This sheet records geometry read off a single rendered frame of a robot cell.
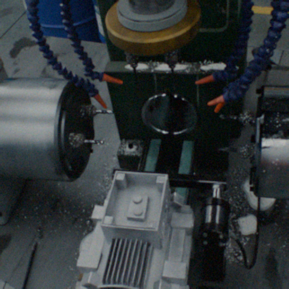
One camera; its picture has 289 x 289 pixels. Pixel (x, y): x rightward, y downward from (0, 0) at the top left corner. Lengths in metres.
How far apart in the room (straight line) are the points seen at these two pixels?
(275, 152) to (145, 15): 0.36
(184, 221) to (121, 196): 0.13
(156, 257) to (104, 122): 0.73
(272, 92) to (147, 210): 0.35
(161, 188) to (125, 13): 0.32
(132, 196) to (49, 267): 0.42
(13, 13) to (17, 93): 2.86
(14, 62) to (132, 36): 1.05
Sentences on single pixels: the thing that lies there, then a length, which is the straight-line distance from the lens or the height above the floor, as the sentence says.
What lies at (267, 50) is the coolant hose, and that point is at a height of 1.32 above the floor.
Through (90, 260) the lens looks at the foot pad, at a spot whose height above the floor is 1.07.
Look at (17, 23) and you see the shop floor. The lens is 3.72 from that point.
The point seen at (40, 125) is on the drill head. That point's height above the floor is 1.14.
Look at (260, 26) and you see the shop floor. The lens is 3.24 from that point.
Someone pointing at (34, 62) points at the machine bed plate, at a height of 0.80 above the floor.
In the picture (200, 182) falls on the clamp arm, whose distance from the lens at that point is 0.93.
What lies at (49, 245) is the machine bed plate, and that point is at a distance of 1.18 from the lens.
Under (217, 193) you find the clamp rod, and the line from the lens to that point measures 0.92.
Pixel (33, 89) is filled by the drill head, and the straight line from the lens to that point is 1.02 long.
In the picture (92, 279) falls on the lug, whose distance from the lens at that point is 0.77.
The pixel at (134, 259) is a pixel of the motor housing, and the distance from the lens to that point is 0.76.
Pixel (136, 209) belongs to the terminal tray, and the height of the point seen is 1.13.
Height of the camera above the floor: 1.77
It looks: 48 degrees down
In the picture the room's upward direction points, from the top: 10 degrees counter-clockwise
